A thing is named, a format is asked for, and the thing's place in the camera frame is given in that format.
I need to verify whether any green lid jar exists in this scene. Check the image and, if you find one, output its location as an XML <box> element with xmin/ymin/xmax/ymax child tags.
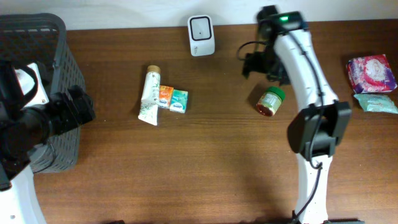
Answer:
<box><xmin>256</xmin><ymin>86</ymin><xmax>285</xmax><ymax>116</ymax></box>

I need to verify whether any white bamboo print tube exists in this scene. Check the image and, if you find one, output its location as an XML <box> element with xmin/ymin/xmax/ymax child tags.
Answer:
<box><xmin>138</xmin><ymin>65</ymin><xmax>160</xmax><ymax>126</ymax></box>

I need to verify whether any teal tissue packet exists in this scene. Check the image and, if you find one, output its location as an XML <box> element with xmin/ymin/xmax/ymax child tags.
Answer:
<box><xmin>169</xmin><ymin>90</ymin><xmax>188</xmax><ymax>113</ymax></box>

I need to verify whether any orange tissue packet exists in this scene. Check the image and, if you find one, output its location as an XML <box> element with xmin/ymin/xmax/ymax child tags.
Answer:
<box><xmin>158</xmin><ymin>85</ymin><xmax>174</xmax><ymax>109</ymax></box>

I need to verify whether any red purple snack bag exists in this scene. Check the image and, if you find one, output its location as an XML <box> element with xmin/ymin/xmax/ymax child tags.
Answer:
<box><xmin>346</xmin><ymin>54</ymin><xmax>397</xmax><ymax>94</ymax></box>

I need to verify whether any mint toilet tissue pack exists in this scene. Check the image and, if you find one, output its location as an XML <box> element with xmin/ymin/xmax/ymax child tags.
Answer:
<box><xmin>354</xmin><ymin>94</ymin><xmax>397</xmax><ymax>114</ymax></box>

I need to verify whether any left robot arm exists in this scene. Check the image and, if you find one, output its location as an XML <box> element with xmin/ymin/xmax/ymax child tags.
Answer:
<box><xmin>1</xmin><ymin>60</ymin><xmax>95</xmax><ymax>223</ymax></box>

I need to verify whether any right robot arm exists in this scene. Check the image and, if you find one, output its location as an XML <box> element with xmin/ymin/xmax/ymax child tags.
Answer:
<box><xmin>242</xmin><ymin>5</ymin><xmax>352</xmax><ymax>223</ymax></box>

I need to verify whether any dark grey plastic basket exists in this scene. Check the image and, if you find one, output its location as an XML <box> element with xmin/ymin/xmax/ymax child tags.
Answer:
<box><xmin>0</xmin><ymin>12</ymin><xmax>86</xmax><ymax>174</ymax></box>

